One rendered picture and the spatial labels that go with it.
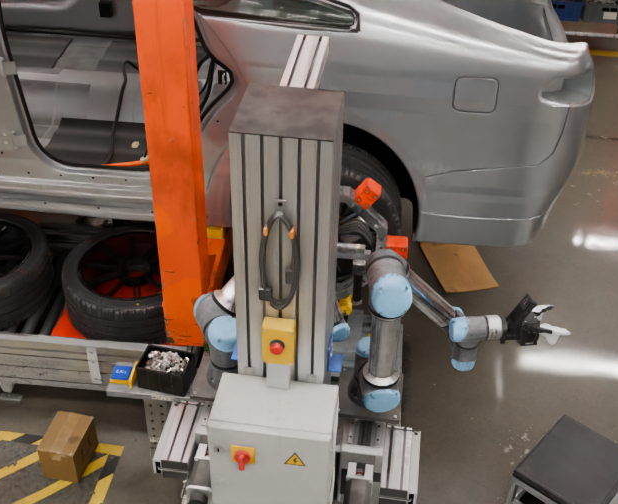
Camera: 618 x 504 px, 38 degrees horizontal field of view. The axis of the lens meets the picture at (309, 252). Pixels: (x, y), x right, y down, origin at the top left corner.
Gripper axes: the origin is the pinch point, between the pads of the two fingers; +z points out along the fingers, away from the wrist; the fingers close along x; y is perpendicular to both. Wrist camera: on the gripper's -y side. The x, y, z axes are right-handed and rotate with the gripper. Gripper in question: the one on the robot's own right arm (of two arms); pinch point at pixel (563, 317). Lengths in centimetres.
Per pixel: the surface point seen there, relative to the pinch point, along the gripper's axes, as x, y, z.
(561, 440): -37, 85, 26
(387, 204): -97, 8, -37
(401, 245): -90, 23, -32
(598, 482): -16, 88, 33
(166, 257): -77, 16, -125
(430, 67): -101, -48, -23
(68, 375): -106, 91, -174
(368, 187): -88, -4, -46
